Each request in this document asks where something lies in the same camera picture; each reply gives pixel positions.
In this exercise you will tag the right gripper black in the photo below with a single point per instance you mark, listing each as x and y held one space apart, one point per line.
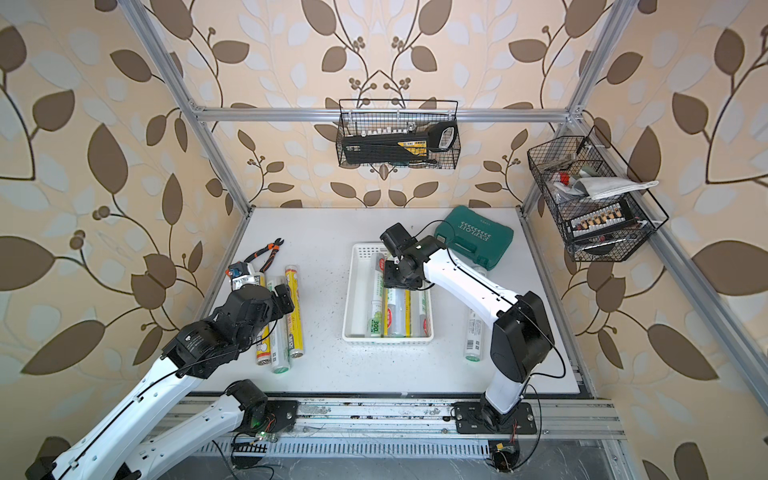
389 278

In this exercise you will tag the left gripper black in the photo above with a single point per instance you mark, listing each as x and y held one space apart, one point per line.
277 308

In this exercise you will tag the green red-cap wrap roll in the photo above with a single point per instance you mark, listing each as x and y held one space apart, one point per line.
395 312

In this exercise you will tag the green grape wrap roll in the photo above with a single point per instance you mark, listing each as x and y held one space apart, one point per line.
375 329

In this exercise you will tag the white plastic perforated basket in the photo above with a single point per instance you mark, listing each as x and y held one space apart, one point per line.
358 301

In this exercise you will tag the white text wrap roll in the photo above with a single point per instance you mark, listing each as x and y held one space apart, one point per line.
474 337

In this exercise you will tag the yellow wrap roll group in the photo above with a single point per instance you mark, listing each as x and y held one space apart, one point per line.
407 314

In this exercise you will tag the white green wrap roll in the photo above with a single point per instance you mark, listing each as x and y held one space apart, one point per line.
419 314

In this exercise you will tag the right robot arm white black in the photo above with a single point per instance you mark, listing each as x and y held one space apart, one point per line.
521 337

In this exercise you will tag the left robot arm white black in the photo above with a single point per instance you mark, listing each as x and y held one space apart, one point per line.
121 446

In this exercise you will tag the black yellow tool in basket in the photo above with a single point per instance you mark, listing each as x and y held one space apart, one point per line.
431 145

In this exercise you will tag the white paper in right basket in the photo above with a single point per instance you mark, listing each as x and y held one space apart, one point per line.
599 188

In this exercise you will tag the socket set in right basket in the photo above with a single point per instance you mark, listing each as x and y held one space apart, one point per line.
602 221

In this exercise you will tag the red black pliers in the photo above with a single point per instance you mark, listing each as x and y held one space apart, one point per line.
272 248

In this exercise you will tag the green plastic tool case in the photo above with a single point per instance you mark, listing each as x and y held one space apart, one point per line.
474 236

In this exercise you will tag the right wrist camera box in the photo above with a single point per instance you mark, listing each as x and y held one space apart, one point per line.
397 239

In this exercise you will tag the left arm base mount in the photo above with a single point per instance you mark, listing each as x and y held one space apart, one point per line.
269 416

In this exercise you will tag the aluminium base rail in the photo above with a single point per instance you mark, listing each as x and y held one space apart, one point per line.
380 417

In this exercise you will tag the back wall wire basket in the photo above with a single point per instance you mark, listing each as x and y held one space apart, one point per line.
394 111

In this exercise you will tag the wall wire basket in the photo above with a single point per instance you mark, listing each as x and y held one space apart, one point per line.
394 111
558 163

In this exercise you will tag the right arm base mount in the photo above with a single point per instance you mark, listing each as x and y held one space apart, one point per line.
480 418

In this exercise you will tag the right wall wire basket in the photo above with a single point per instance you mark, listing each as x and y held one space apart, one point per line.
558 163

